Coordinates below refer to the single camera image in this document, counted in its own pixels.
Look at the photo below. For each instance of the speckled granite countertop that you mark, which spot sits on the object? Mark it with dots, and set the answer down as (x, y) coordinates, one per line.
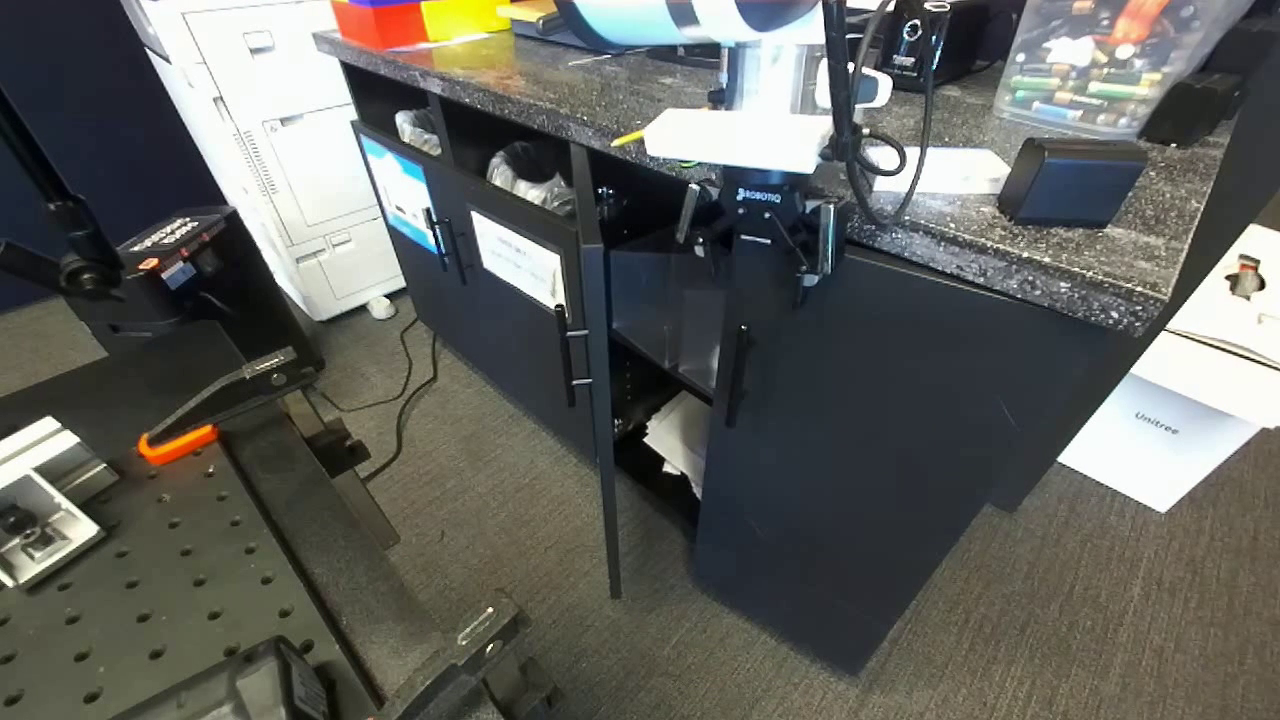
(534, 85)

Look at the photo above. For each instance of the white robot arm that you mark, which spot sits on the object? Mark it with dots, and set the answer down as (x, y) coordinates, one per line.
(766, 63)

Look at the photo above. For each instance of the blue and white paper sheet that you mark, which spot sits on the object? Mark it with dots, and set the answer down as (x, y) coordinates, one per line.
(402, 192)

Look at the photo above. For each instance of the black table clamp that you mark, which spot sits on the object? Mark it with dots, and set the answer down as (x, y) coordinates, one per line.
(475, 662)

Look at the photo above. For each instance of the yellow plastic bin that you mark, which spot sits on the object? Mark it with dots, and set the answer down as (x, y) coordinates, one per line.
(465, 17)

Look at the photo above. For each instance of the red plastic bin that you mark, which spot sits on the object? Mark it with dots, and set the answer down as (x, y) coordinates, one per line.
(377, 22)

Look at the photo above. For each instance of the cabinet door with white label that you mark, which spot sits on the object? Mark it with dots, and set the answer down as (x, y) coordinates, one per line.
(515, 344)

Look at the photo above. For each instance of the dark blue rectangular box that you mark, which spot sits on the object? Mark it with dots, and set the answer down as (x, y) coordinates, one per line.
(1066, 187)

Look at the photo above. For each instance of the dark blue cabinet carcass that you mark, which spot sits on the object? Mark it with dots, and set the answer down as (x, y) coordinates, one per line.
(1066, 344)

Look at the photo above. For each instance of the white cardboard box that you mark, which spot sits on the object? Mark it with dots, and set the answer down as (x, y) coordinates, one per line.
(1220, 344)

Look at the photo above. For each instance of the black desktop device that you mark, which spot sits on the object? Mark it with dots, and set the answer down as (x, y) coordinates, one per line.
(965, 40)

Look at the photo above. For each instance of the aluminium bracket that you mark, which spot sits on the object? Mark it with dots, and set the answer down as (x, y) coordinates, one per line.
(46, 512)

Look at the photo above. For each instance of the cabinet door with blue sheet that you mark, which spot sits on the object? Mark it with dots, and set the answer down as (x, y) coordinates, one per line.
(426, 275)

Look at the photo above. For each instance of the white item in shelf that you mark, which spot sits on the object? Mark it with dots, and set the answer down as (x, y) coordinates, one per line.
(416, 130)

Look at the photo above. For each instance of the black clamp lever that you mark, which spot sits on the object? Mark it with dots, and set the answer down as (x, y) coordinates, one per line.
(232, 384)

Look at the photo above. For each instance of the white plastic bag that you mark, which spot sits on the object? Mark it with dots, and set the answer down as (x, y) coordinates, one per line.
(524, 174)

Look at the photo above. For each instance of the black camera stand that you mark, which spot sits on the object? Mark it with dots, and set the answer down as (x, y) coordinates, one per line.
(146, 267)

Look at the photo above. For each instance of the black perforated breadboard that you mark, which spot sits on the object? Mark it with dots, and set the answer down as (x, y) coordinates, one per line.
(163, 603)

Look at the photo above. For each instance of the white paper label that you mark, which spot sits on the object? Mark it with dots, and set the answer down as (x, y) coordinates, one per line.
(517, 262)

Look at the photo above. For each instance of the blue book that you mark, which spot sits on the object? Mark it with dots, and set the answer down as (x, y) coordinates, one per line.
(534, 17)

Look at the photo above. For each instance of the black box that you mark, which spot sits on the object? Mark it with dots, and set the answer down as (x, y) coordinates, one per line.
(1191, 109)

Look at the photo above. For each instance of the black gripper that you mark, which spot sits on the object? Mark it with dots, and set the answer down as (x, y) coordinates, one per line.
(763, 201)

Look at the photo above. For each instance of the white papers inside cabinet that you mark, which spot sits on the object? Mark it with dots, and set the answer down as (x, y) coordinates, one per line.
(682, 443)

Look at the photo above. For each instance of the dark blue cabinet door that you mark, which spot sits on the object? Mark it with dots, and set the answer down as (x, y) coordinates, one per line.
(881, 465)
(602, 400)

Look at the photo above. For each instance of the clear plastic bin of batteries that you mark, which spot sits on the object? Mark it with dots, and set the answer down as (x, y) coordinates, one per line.
(1104, 67)

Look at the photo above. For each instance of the white filing cabinet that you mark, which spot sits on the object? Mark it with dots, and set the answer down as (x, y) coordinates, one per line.
(292, 160)

